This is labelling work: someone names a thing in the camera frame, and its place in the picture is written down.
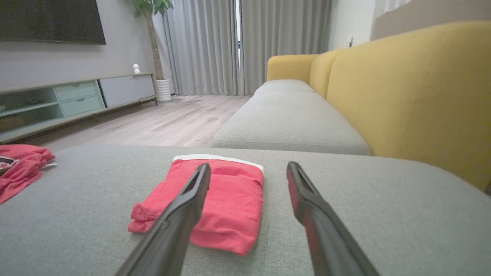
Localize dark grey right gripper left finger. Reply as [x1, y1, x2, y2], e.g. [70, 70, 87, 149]
[114, 163, 212, 276]

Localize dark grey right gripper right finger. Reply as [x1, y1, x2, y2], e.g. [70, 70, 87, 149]
[286, 161, 380, 276]

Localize red shorts with white band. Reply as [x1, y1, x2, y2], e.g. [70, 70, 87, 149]
[128, 154, 265, 256]

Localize red jersey with white sleeves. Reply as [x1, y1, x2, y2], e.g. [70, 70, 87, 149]
[0, 144, 58, 205]

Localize large grey sofa seat cushion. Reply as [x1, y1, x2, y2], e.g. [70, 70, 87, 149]
[0, 145, 491, 276]

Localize medium grey sofa seat cushion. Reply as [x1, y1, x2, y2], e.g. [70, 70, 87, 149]
[210, 89, 372, 156]

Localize white ribbed plant pot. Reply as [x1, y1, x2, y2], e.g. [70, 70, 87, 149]
[155, 79, 173, 103]

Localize grey cabinet door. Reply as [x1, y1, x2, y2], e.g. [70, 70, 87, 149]
[99, 74, 156, 108]

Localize mint green cabinet drawer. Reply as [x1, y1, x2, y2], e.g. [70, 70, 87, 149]
[54, 80, 101, 102]
[59, 95, 106, 118]

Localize small grey sofa seat cushion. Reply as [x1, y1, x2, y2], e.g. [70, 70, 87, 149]
[253, 79, 316, 95]

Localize small yellow sofa backrest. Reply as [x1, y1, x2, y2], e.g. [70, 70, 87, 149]
[309, 49, 346, 99]

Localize large yellow sofa backrest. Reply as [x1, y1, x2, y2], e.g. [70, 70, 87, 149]
[326, 21, 491, 192]

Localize yellow sofa armrest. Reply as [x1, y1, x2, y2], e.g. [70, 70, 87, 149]
[267, 54, 320, 85]

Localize long low tv cabinet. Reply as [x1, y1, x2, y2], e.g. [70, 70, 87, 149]
[0, 72, 158, 145]

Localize grey pleated curtain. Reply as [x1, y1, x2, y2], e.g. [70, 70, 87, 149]
[153, 0, 239, 97]
[240, 0, 333, 96]

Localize green indoor tree plant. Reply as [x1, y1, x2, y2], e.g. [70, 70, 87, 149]
[130, 0, 174, 81]

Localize white slatted railing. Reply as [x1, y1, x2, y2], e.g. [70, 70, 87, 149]
[384, 0, 413, 12]

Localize beige partition panel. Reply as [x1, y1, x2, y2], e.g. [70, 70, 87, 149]
[370, 0, 491, 41]

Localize black flat television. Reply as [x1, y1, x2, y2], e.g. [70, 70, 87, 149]
[0, 0, 107, 45]

